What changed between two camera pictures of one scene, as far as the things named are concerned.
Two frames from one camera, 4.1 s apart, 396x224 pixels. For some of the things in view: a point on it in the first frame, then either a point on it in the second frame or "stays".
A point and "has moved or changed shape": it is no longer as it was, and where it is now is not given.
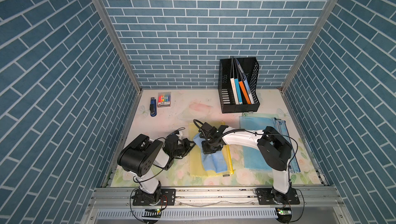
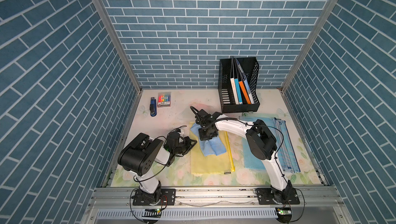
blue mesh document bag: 253,159 stays
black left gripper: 185,143 stays
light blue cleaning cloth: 216,161 has moved or changed shape
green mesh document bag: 251,114 stays
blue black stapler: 153,107 stays
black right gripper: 204,149 -> 202,137
